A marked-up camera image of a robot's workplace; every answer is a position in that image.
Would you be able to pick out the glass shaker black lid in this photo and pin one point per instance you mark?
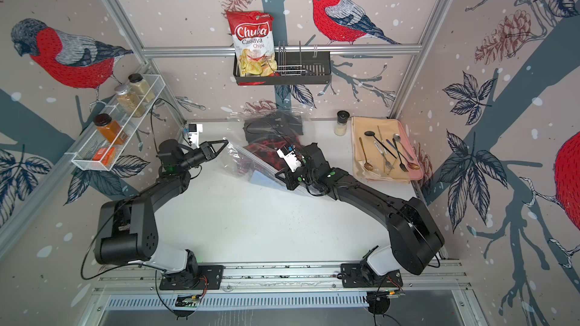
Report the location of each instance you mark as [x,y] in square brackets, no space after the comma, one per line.
[340,128]

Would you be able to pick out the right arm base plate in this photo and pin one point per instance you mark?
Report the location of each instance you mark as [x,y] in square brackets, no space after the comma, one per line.
[359,276]

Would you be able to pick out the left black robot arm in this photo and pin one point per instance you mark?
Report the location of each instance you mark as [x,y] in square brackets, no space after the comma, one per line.
[127,230]

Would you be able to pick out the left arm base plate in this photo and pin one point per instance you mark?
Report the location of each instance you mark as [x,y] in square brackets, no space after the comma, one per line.
[204,277]

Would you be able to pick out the clear plastic vacuum bag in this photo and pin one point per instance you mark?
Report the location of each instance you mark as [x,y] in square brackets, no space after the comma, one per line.
[238,162]

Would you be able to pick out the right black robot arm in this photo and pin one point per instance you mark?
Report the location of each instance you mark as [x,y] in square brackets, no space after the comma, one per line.
[415,238]

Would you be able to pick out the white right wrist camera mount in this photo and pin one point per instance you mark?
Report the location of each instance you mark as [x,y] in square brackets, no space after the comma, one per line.
[290,156]

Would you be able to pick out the red black plaid cloth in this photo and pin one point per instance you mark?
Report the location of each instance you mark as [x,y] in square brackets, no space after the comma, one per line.
[265,145]

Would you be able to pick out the dark grey striped shirt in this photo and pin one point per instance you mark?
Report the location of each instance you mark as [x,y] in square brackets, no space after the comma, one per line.
[273,126]

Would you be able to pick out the small orange box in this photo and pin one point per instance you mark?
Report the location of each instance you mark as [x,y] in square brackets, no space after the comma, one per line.
[105,155]

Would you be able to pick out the spice jar black lid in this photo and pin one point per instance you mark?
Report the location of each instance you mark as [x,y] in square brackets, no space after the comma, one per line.
[141,87]

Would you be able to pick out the Chuba cassava chips bag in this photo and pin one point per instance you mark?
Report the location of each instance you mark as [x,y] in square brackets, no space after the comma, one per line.
[252,35]

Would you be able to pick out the blue cloth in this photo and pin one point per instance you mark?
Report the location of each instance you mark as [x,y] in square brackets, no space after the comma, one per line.
[263,180]

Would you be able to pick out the black ladle spoon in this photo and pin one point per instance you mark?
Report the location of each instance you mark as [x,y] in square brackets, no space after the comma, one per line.
[381,145]

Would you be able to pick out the spice jar silver lid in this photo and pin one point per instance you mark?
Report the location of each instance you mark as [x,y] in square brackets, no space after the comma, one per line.
[129,101]

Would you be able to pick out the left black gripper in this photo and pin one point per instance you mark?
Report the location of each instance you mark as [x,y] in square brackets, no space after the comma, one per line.
[205,149]

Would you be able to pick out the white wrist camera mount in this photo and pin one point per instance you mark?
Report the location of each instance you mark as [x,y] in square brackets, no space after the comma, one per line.
[193,132]
[290,156]

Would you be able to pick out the clear acrylic wall shelf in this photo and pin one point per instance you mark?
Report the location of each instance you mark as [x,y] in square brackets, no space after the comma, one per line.
[82,158]

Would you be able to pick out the white handled fork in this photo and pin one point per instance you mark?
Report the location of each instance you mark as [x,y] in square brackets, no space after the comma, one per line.
[387,165]

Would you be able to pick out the beige cloth napkin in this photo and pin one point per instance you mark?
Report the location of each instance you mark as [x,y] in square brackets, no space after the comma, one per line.
[367,161]

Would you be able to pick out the black wire wall basket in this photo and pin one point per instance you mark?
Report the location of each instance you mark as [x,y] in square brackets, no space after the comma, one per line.
[284,67]

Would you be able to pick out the iridescent spoon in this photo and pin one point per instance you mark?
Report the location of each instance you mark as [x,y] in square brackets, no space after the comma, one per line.
[408,157]

